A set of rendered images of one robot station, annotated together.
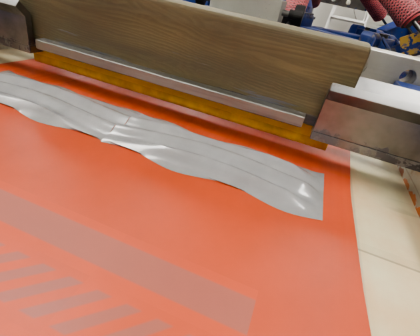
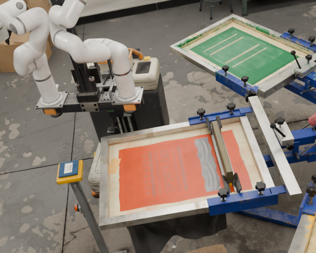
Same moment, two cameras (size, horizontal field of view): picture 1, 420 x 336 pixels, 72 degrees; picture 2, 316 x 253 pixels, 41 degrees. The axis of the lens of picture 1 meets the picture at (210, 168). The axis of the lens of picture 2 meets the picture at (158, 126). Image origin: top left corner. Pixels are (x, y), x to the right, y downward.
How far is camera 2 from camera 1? 188 cm
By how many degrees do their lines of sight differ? 62
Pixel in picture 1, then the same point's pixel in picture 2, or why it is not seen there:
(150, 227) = (189, 178)
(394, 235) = not seen: hidden behind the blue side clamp
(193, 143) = (209, 171)
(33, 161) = (189, 163)
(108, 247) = (184, 177)
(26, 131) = (194, 157)
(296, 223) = (203, 190)
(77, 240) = (183, 175)
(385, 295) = (198, 199)
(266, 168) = (211, 181)
